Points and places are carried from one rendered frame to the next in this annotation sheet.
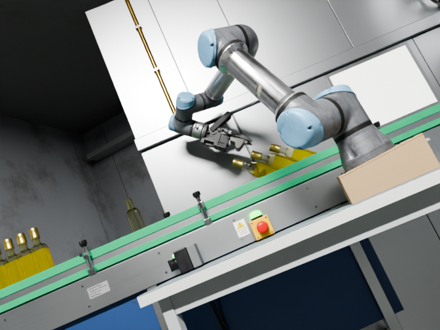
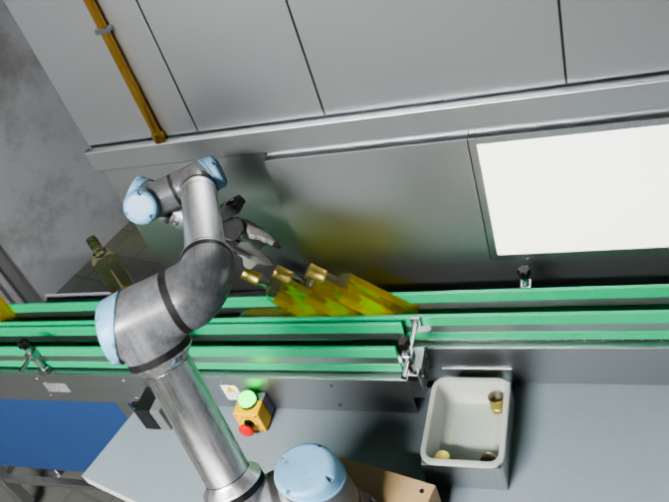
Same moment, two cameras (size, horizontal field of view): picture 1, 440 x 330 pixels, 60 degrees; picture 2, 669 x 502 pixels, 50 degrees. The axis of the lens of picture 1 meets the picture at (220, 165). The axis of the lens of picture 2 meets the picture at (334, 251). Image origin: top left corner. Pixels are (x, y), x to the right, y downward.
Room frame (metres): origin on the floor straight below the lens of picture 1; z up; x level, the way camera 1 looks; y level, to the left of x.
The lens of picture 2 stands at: (0.50, -0.95, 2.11)
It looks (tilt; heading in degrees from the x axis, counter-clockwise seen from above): 37 degrees down; 30
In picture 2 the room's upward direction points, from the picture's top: 21 degrees counter-clockwise
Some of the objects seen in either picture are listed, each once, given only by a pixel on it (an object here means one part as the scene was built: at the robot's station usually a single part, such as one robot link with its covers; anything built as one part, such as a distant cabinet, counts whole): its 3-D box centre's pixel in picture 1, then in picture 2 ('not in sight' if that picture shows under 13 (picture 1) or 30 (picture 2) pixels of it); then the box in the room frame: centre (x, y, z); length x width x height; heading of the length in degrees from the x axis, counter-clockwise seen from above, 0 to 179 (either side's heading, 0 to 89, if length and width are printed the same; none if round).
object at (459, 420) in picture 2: not in sight; (469, 430); (1.39, -0.59, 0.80); 0.22 x 0.17 x 0.09; 2
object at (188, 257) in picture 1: (188, 258); (158, 408); (1.39, 0.23, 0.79); 0.08 x 0.08 x 0.08; 2
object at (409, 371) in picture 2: not in sight; (410, 350); (1.48, -0.47, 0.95); 0.17 x 0.03 x 0.12; 2
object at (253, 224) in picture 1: (261, 228); (254, 412); (1.40, -0.05, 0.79); 0.07 x 0.07 x 0.07; 2
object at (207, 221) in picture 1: (201, 207); not in sight; (1.41, 0.12, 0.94); 0.07 x 0.04 x 0.13; 2
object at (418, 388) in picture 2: not in sight; (420, 372); (1.50, -0.47, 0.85); 0.09 x 0.04 x 0.07; 2
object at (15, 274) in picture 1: (16, 272); not in sight; (1.55, 0.94, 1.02); 0.06 x 0.06 x 0.28; 2
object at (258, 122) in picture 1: (336, 109); (472, 200); (1.75, -0.60, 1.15); 0.90 x 0.03 x 0.34; 92
